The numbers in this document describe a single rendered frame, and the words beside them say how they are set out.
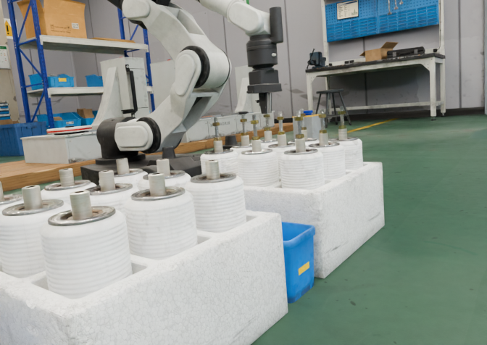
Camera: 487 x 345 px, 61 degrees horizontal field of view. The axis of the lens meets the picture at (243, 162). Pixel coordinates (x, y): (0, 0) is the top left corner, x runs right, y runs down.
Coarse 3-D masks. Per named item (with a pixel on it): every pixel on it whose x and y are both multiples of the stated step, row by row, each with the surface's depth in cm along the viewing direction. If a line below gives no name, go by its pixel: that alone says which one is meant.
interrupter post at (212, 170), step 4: (208, 160) 68; (212, 160) 68; (216, 160) 67; (208, 164) 66; (212, 164) 66; (216, 164) 67; (208, 168) 67; (212, 168) 66; (216, 168) 67; (208, 172) 67; (212, 172) 66; (216, 172) 67; (208, 176) 67; (212, 176) 67; (216, 176) 67
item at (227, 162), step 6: (204, 156) 103; (210, 156) 102; (216, 156) 101; (222, 156) 102; (228, 156) 102; (234, 156) 103; (204, 162) 103; (222, 162) 101; (228, 162) 102; (234, 162) 103; (204, 168) 103; (222, 168) 102; (228, 168) 102; (234, 168) 103
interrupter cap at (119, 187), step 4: (116, 184) 68; (120, 184) 68; (124, 184) 68; (128, 184) 67; (132, 184) 67; (88, 188) 66; (92, 188) 66; (96, 188) 66; (100, 188) 67; (116, 188) 66; (120, 188) 64; (124, 188) 64; (128, 188) 64; (92, 192) 63; (96, 192) 62; (100, 192) 62; (104, 192) 62; (108, 192) 62; (112, 192) 62; (116, 192) 63
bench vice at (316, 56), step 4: (312, 52) 526; (316, 52) 536; (320, 52) 542; (312, 56) 540; (316, 56) 537; (320, 56) 544; (312, 60) 533; (316, 60) 538; (320, 60) 546; (324, 60) 553; (308, 64) 533; (312, 64) 534; (316, 64) 539; (320, 64) 547; (324, 64) 553; (312, 68) 552
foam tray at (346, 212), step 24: (360, 168) 106; (264, 192) 90; (288, 192) 86; (312, 192) 83; (336, 192) 89; (360, 192) 100; (288, 216) 87; (312, 216) 84; (336, 216) 89; (360, 216) 100; (336, 240) 89; (360, 240) 101; (336, 264) 89
